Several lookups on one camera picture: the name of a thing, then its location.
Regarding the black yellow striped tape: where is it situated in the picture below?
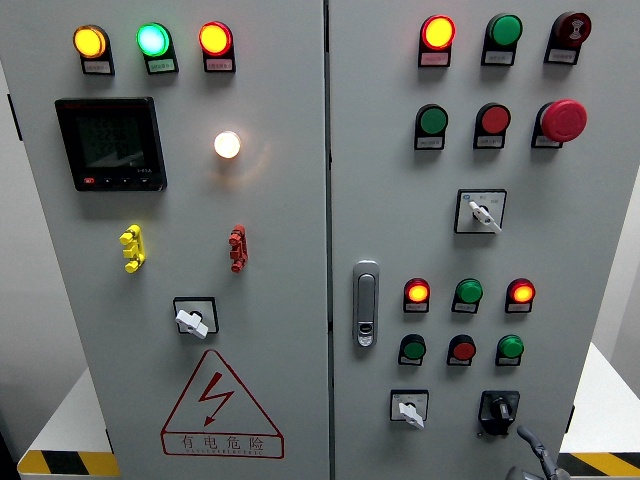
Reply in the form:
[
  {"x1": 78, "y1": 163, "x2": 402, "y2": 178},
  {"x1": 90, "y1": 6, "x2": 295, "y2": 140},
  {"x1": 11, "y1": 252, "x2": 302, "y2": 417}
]
[
  {"x1": 16, "y1": 450, "x2": 122, "y2": 479},
  {"x1": 557, "y1": 452, "x2": 640, "y2": 479}
]

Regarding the small green lamp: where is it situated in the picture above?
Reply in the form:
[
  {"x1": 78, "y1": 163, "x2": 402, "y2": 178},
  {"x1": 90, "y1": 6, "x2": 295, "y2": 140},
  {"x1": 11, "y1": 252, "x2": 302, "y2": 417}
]
[
  {"x1": 496, "y1": 334, "x2": 526, "y2": 360},
  {"x1": 454, "y1": 278, "x2": 485, "y2": 306}
]

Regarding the small red push button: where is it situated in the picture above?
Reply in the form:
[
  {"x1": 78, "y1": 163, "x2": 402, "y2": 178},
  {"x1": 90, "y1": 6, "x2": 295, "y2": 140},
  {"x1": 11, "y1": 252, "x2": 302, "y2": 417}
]
[{"x1": 447, "y1": 334, "x2": 478, "y2": 362}]

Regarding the small lit red lamp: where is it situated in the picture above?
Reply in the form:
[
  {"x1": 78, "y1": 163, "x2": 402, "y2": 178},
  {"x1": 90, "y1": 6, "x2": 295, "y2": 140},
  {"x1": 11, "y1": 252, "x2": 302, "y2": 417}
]
[
  {"x1": 505, "y1": 278, "x2": 537, "y2": 306},
  {"x1": 403, "y1": 278, "x2": 432, "y2": 305}
]

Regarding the small green push button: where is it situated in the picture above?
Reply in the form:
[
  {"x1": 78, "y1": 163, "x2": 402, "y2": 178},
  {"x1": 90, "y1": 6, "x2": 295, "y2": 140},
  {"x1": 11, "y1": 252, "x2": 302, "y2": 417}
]
[{"x1": 399, "y1": 333, "x2": 428, "y2": 361}]

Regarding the silver door lock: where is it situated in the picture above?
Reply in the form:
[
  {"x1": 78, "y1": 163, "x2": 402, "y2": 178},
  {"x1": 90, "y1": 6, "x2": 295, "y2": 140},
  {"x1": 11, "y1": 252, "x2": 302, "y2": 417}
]
[{"x1": 352, "y1": 260, "x2": 381, "y2": 349}]

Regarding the pale grey cabinet door with lock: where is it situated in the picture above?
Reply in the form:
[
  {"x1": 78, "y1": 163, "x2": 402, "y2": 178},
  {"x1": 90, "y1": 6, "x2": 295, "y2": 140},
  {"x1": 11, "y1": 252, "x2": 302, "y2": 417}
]
[{"x1": 327, "y1": 0, "x2": 640, "y2": 480}]

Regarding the red warning triangle sticker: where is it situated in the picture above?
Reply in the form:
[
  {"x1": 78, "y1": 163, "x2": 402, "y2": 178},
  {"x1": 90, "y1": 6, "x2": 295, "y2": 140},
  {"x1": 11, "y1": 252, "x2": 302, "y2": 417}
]
[{"x1": 160, "y1": 348, "x2": 286, "y2": 460}]

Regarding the large red stop button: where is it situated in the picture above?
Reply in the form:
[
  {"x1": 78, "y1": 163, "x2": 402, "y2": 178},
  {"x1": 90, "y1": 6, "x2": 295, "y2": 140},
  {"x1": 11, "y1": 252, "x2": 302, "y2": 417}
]
[{"x1": 538, "y1": 98, "x2": 589, "y2": 144}]

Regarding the large green round lamp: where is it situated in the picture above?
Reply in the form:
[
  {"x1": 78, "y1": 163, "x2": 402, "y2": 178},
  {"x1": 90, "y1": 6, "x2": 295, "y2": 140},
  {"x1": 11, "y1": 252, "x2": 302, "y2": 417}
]
[{"x1": 486, "y1": 13, "x2": 524, "y2": 49}]

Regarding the dark red buzzer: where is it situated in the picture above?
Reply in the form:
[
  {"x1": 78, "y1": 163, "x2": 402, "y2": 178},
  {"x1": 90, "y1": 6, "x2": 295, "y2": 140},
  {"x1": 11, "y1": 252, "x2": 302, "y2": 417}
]
[{"x1": 552, "y1": 11, "x2": 593, "y2": 49}]

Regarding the lit red round lamp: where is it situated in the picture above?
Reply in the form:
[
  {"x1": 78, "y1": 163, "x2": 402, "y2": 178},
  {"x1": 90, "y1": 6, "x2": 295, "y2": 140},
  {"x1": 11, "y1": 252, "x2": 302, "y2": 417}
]
[
  {"x1": 420, "y1": 14, "x2": 457, "y2": 51},
  {"x1": 198, "y1": 21, "x2": 234, "y2": 57}
]

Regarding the white round lamp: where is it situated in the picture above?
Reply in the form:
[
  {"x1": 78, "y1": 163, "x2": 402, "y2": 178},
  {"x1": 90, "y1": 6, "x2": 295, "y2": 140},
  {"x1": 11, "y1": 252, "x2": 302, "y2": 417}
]
[{"x1": 213, "y1": 130, "x2": 243, "y2": 160}]

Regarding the black display meter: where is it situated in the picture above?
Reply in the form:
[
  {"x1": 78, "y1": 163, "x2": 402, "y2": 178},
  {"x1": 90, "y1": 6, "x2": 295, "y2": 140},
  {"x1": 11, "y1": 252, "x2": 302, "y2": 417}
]
[{"x1": 54, "y1": 96, "x2": 168, "y2": 193}]

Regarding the lit green round lamp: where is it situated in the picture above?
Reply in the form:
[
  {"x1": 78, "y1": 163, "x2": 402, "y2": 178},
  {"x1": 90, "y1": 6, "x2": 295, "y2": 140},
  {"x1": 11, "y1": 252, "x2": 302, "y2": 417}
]
[{"x1": 136, "y1": 22, "x2": 173, "y2": 58}]

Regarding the yellow round lamp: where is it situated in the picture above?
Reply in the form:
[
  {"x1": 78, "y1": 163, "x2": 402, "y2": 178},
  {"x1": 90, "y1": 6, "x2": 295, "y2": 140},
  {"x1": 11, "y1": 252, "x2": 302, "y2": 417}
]
[{"x1": 72, "y1": 24, "x2": 110, "y2": 61}]

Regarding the black knob turn switch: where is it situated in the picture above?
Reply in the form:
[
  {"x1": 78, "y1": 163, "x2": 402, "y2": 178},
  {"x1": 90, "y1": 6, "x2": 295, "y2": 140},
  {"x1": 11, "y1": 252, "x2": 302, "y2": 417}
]
[{"x1": 476, "y1": 390, "x2": 522, "y2": 439}]

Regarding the white handle turn switch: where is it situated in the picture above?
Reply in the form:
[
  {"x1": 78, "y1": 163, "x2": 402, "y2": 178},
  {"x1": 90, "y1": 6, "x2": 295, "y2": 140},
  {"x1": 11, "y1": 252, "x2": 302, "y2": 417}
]
[
  {"x1": 453, "y1": 188, "x2": 508, "y2": 236},
  {"x1": 389, "y1": 389, "x2": 431, "y2": 431},
  {"x1": 172, "y1": 296, "x2": 220, "y2": 341}
]

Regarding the small red handle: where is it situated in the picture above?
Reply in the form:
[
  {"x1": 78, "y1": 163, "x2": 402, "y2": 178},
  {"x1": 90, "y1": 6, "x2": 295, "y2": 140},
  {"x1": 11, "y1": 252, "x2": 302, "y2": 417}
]
[{"x1": 228, "y1": 224, "x2": 250, "y2": 274}]

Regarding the small yellow handle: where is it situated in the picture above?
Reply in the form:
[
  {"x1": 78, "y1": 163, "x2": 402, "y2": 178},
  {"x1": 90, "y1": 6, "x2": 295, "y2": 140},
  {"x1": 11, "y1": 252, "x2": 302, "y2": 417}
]
[{"x1": 118, "y1": 224, "x2": 147, "y2": 274}]

